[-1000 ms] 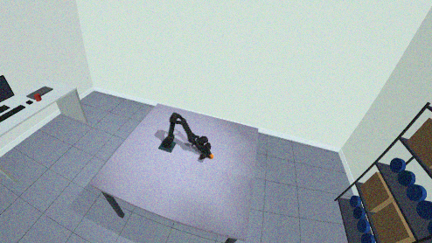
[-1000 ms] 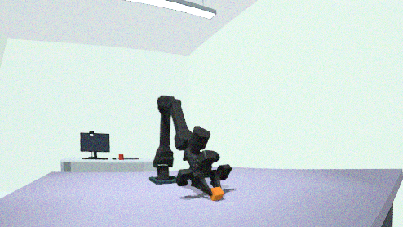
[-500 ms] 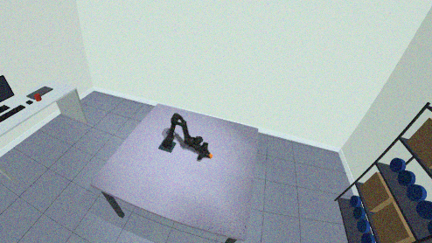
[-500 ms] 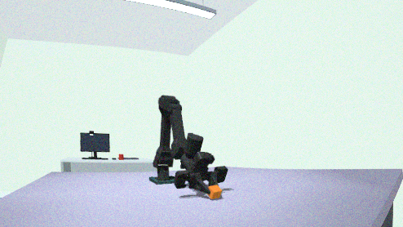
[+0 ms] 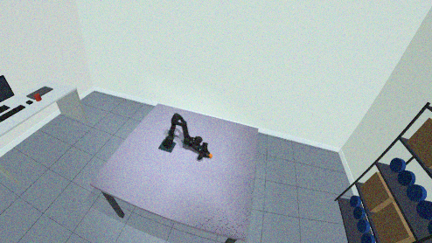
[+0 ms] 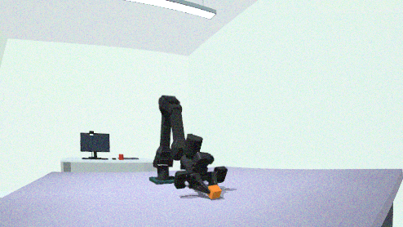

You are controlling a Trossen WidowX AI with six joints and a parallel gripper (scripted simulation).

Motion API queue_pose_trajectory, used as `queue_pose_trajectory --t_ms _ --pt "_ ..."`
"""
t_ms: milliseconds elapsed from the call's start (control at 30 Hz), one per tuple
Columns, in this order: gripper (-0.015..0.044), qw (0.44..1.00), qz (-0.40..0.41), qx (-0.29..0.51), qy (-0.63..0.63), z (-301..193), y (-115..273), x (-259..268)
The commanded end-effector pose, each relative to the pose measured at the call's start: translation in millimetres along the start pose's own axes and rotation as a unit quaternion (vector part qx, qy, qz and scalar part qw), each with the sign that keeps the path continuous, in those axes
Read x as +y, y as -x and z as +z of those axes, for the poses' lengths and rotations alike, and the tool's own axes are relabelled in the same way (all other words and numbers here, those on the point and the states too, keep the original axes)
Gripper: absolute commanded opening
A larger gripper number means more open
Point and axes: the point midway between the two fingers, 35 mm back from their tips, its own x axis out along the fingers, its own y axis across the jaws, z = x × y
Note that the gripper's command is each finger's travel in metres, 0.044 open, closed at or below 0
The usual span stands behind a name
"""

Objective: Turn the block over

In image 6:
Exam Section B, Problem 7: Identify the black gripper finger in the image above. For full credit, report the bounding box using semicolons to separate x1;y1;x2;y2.
207;171;219;186
188;173;210;194

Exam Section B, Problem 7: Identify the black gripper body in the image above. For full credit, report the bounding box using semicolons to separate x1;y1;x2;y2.
174;160;228;189

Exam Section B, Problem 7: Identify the orange block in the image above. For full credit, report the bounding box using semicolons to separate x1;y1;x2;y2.
207;185;222;199

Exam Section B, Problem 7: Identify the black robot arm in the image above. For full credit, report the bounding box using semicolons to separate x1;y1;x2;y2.
153;95;215;180

